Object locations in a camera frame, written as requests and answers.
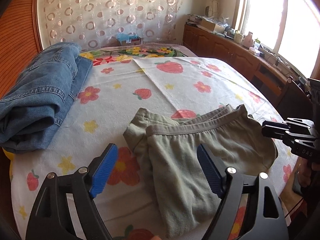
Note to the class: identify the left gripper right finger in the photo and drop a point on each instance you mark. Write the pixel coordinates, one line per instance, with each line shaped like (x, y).
(264, 217)

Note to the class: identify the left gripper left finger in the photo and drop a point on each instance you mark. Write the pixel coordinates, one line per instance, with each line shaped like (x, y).
(50, 217)

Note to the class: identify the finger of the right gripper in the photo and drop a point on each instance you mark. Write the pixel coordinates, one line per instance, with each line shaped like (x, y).
(297, 126)
(292, 136)

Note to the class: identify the grey-green shorts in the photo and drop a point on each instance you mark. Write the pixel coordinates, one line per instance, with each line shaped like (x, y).
(166, 152)

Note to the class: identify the wooden sideboard cabinet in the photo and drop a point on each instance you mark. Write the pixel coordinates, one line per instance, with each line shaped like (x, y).
(267, 79)

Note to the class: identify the pink bottle on sideboard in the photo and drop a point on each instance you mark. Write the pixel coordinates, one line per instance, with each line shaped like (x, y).
(248, 40)

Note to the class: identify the white jar on sideboard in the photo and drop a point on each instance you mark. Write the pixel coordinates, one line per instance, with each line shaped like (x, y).
(238, 38)

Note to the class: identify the folded blue jeans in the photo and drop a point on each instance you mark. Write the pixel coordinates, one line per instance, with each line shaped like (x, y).
(36, 106)

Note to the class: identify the cardboard box on sideboard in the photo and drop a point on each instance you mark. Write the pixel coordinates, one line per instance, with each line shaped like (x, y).
(212, 26)

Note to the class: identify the white floral towel blanket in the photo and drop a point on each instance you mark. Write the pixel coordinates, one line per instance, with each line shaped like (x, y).
(177, 88)

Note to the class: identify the cardboard box with blue cloth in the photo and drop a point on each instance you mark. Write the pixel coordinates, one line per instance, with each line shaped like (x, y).
(128, 39)

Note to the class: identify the floral bed sheet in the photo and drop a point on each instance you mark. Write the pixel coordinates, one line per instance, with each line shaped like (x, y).
(125, 54)

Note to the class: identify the wooden louvered wardrobe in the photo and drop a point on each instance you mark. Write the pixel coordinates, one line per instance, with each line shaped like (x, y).
(20, 40)

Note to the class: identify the circle patterned sheer curtain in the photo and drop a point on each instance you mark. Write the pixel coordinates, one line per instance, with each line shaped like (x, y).
(99, 23)

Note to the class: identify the window with wooden frame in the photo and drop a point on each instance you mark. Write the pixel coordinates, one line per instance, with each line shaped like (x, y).
(288, 28)

